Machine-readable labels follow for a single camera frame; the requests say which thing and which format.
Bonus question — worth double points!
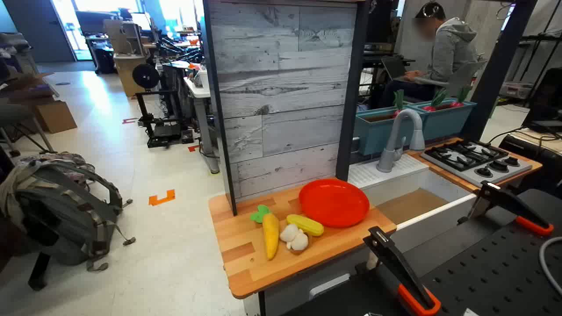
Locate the red plastic plate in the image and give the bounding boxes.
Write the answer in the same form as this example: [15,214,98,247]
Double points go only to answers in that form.
[296,177,372,228]

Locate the black equipment stand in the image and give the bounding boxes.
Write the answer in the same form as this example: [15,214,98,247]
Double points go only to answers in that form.
[129,59,194,149]

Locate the toy stove top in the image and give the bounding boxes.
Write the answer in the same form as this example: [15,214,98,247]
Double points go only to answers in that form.
[421,138,533,188]

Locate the seated person gray hoodie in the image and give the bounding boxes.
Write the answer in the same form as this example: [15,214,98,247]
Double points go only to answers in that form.
[382,0,482,102]

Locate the gray desk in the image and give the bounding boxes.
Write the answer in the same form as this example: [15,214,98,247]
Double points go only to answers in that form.
[180,63,221,175]

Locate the black clamp orange handle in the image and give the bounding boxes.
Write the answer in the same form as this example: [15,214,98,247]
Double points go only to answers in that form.
[456,181,556,238]
[361,224,444,316]

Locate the gray wood-look back panel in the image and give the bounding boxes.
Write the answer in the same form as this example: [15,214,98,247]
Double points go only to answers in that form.
[208,0,358,203]

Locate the yellow toy vegetable green top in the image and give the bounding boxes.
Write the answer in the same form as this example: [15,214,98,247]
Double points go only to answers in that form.
[249,203,280,261]

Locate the black cable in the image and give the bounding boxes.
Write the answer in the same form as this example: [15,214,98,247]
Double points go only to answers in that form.
[484,124,532,147]

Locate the brown cardboard box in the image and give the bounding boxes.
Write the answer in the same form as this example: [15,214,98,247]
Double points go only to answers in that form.
[31,96,78,135]

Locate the white cable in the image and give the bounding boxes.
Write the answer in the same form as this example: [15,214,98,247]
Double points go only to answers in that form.
[537,235,562,296]

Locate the black frame post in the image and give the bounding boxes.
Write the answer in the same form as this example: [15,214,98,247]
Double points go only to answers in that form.
[333,0,370,182]
[200,0,238,217]

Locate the white toy sink unit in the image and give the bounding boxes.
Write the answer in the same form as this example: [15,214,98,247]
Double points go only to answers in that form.
[347,152,479,235]

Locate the wooden stove counter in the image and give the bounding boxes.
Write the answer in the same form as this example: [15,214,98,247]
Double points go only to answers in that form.
[407,135,544,195]

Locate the black perforated board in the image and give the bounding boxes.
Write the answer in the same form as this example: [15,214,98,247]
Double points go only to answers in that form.
[279,186,562,316]

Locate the dark laptop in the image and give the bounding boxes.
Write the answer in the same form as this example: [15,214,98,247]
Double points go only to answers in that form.
[379,54,449,88]

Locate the yellow toy squash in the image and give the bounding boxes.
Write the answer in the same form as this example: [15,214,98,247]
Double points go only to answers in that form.
[284,212,324,238]

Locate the white toy garlic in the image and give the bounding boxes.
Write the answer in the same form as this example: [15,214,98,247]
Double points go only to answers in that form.
[279,223,310,254]

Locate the gray backpack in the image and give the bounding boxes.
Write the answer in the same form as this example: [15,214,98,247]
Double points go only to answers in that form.
[0,149,136,274]

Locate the gray toy tap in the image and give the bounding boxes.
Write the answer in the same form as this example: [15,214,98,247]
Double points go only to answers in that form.
[375,107,426,175]

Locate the beige cabinet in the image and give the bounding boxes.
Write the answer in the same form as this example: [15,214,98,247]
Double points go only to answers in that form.
[103,19,147,98]

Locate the blue plastic bin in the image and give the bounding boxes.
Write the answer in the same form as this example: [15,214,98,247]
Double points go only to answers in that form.
[351,98,477,158]

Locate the dark metal pole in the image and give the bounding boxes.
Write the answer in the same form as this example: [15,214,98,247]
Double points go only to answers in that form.
[461,0,537,142]

